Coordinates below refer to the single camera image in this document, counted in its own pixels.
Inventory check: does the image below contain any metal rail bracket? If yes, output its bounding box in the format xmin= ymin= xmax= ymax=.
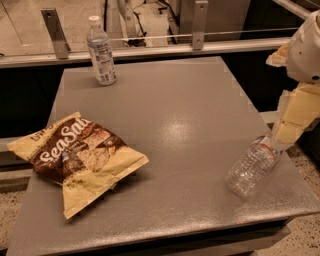
xmin=41 ymin=8 xmax=71 ymax=59
xmin=192 ymin=0 xmax=209 ymax=50

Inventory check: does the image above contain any brown sea salt chip bag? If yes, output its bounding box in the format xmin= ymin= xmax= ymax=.
xmin=7 ymin=112 xmax=149 ymax=219

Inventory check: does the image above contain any grey table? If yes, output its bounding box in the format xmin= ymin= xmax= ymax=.
xmin=7 ymin=57 xmax=319 ymax=256

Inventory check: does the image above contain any lying clear water bottle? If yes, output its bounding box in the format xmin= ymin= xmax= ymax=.
xmin=225 ymin=133 xmax=282 ymax=198

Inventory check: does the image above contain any upright labelled water bottle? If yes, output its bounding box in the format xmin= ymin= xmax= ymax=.
xmin=87 ymin=16 xmax=116 ymax=86

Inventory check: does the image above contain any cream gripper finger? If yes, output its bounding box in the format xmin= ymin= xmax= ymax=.
xmin=271 ymin=83 xmax=320 ymax=150
xmin=266 ymin=43 xmax=289 ymax=67

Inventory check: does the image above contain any horizontal metal rail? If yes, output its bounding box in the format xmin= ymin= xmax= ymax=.
xmin=0 ymin=37 xmax=290 ymax=68

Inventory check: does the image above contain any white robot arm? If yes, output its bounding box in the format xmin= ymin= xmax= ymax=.
xmin=266 ymin=10 xmax=320 ymax=150

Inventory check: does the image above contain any left metal rail bracket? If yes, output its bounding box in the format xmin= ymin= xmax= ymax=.
xmin=41 ymin=8 xmax=71 ymax=59

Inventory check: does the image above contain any right metal rail bracket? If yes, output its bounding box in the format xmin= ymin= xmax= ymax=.
xmin=192 ymin=0 xmax=209 ymax=50

